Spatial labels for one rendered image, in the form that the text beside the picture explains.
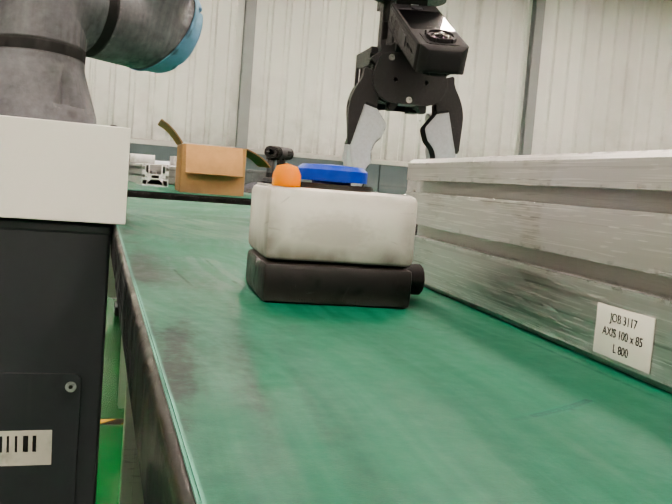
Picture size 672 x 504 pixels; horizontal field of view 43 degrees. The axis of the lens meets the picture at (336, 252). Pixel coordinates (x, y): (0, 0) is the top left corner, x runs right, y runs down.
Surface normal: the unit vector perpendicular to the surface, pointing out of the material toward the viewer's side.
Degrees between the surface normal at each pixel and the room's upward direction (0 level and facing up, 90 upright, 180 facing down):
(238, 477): 0
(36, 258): 90
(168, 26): 103
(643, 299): 90
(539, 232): 90
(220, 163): 68
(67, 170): 90
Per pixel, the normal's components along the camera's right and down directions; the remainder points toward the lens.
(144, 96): 0.27, 0.10
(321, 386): 0.07, -0.99
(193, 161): 0.25, -0.28
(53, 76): 0.67, -0.26
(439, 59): 0.16, 0.55
